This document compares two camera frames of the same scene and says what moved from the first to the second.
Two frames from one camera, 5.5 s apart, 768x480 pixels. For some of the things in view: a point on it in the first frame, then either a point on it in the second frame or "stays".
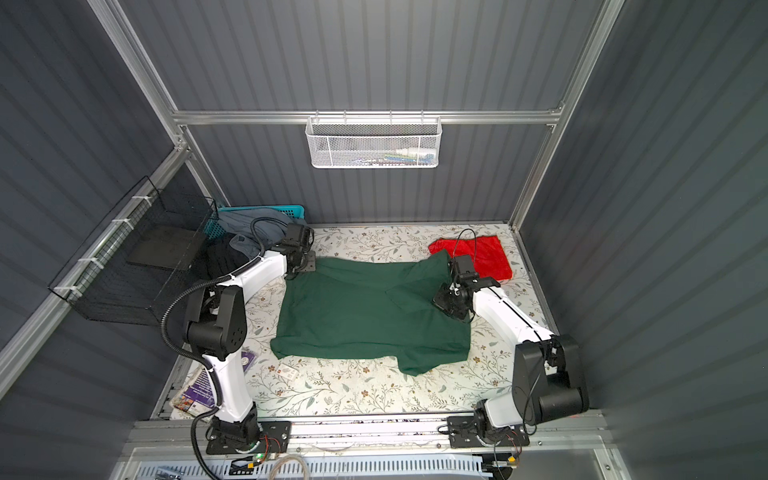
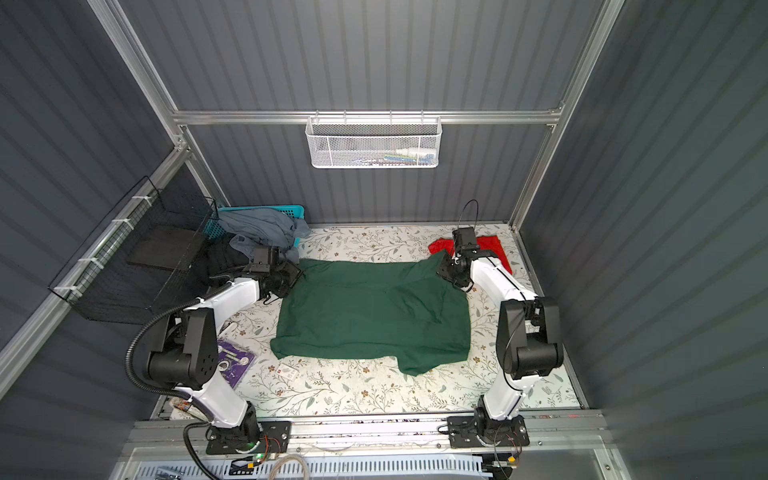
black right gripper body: x=446 y=299 → x=449 y=271
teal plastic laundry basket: x=214 y=230 stays
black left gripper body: x=307 y=261 → x=285 y=277
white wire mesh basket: x=373 y=141 stays
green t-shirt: x=361 y=307 stays
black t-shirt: x=220 y=258 stays
